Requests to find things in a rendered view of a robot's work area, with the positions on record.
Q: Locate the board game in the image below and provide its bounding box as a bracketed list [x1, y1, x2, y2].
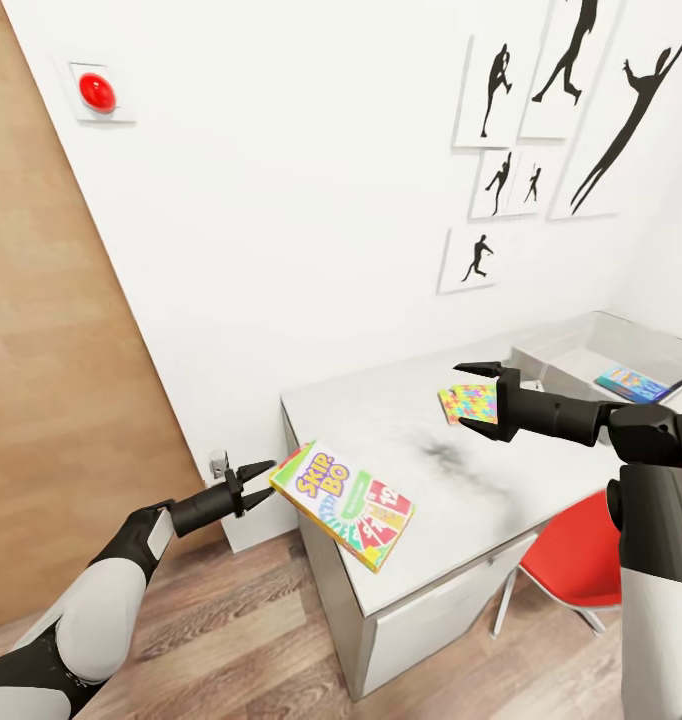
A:
[597, 366, 672, 404]
[266, 440, 416, 575]

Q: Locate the toy box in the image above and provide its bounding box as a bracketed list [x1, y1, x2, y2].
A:
[508, 310, 682, 447]

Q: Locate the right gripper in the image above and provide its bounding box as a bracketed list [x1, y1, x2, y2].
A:
[453, 361, 569, 442]

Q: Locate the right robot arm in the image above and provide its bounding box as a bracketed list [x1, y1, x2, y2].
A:
[453, 361, 682, 720]

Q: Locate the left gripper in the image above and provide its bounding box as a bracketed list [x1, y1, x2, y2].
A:
[193, 460, 275, 527]

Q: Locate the jigsaw puzzle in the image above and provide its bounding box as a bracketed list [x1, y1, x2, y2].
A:
[438, 385, 498, 425]

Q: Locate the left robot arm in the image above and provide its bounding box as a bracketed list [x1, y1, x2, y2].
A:
[0, 449, 275, 720]

